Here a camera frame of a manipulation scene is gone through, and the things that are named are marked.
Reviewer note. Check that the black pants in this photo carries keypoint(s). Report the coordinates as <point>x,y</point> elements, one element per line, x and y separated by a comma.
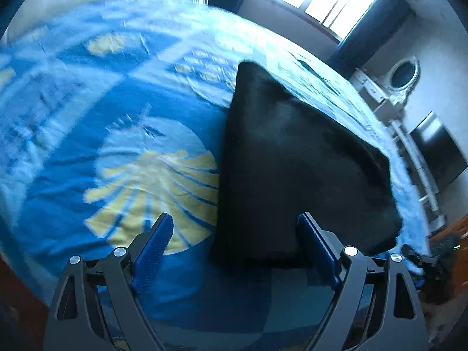
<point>292,161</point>

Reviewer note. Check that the blue printed blanket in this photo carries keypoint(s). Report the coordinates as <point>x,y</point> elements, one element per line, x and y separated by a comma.
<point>91,109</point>

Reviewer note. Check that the long white cabinet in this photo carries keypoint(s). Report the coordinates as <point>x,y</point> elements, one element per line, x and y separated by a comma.
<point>420,175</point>

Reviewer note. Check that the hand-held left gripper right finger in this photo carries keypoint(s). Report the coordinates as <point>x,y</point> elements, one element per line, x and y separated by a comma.
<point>317,248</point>

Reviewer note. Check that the black television screen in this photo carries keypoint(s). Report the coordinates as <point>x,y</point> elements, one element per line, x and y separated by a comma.
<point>437,153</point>

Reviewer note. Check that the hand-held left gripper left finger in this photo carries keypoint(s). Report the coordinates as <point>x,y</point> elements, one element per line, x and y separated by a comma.
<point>157,248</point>

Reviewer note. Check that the white dresser with oval mirror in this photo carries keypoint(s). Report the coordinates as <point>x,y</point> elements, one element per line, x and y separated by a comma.
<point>400,76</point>

